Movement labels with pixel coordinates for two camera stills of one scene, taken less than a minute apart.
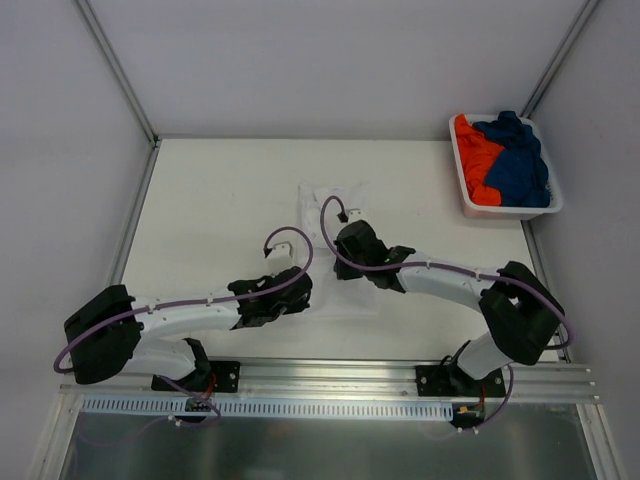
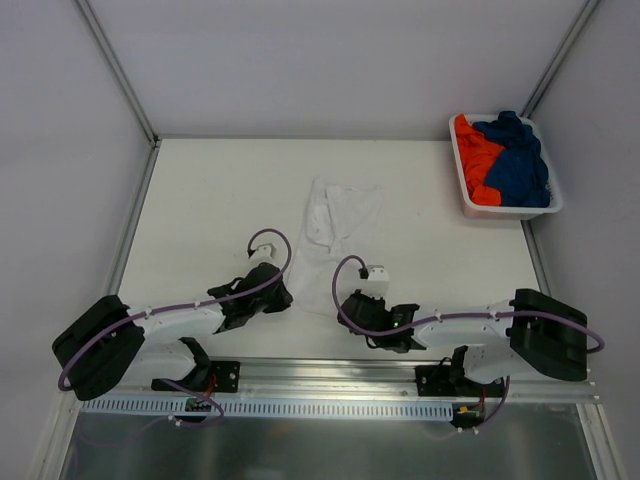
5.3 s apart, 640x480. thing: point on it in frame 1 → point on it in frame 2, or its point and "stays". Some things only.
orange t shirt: (477, 151) stays
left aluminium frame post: (119, 70) stays
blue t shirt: (519, 170) stays
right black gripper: (347, 251) → (355, 310)
